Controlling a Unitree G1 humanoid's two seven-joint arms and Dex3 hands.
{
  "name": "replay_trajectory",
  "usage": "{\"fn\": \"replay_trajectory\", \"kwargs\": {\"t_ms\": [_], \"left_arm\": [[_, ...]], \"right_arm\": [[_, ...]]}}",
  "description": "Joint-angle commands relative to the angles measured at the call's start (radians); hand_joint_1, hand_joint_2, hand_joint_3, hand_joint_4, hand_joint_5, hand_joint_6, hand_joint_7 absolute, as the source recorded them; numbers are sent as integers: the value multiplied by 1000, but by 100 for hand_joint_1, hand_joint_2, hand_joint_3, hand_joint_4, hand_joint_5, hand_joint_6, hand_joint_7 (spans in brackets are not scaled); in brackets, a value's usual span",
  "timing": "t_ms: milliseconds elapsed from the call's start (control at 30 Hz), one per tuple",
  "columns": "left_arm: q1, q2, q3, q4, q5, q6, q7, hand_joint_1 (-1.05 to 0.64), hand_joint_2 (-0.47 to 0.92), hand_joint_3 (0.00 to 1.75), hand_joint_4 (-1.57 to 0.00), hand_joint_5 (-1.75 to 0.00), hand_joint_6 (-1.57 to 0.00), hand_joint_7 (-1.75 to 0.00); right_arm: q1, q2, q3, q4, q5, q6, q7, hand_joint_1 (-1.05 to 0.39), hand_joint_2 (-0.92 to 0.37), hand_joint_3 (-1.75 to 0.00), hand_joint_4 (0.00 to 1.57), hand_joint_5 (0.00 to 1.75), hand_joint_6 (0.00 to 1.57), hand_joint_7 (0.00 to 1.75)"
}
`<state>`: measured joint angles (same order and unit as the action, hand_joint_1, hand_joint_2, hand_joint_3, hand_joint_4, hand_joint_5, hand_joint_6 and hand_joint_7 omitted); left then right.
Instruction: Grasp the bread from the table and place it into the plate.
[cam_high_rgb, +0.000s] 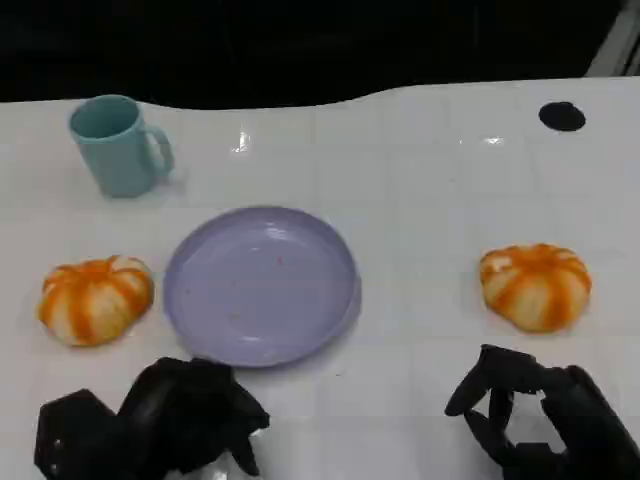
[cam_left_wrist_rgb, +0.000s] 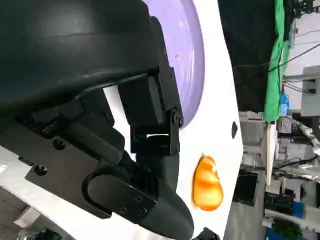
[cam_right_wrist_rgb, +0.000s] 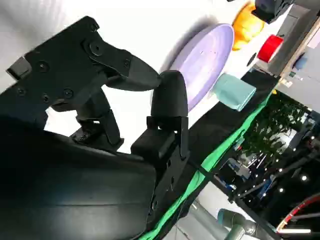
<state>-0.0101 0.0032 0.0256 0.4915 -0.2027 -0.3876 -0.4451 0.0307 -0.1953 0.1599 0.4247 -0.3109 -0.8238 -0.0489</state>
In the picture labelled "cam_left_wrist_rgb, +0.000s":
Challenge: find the black backdrop cloth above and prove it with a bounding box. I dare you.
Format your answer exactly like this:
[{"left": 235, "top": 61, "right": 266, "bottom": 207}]
[{"left": 217, "top": 0, "right": 286, "bottom": 114}]

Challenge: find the white desk board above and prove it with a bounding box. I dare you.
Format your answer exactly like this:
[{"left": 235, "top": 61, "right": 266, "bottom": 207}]
[{"left": 264, "top": 121, "right": 279, "bottom": 186}]

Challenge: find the green plant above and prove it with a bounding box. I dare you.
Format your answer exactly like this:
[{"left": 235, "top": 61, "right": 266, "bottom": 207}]
[{"left": 271, "top": 218, "right": 305, "bottom": 240}]

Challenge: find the elongated orange white bread roll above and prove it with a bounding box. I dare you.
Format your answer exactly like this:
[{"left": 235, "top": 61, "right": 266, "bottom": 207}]
[{"left": 191, "top": 152, "right": 224, "bottom": 211}]

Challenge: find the blue container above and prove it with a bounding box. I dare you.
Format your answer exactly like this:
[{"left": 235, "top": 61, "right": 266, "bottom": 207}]
[{"left": 291, "top": 199, "right": 306, "bottom": 219}]

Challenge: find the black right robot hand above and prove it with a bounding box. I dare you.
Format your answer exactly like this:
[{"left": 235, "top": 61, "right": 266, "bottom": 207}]
[{"left": 196, "top": 226, "right": 221, "bottom": 240}]

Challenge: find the lilac plate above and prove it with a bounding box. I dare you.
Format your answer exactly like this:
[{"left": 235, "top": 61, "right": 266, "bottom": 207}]
[{"left": 144, "top": 0, "right": 206, "bottom": 129}]

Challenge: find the black box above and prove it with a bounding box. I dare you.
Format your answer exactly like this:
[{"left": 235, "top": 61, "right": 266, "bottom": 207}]
[{"left": 234, "top": 169, "right": 259, "bottom": 207}]

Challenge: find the thin black cable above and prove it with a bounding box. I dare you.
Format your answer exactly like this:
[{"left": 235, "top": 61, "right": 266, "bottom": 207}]
[{"left": 233, "top": 42, "right": 320, "bottom": 71}]

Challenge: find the green cloth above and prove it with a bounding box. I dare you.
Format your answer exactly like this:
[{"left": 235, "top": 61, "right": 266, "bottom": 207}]
[{"left": 263, "top": 0, "right": 294, "bottom": 123}]

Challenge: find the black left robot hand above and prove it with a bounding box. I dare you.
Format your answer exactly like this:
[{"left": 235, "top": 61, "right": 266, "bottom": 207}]
[{"left": 0, "top": 0, "right": 195, "bottom": 240}]

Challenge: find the white machine cabinet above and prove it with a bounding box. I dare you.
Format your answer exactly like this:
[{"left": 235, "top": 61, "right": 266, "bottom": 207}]
[{"left": 301, "top": 65, "right": 320, "bottom": 118}]

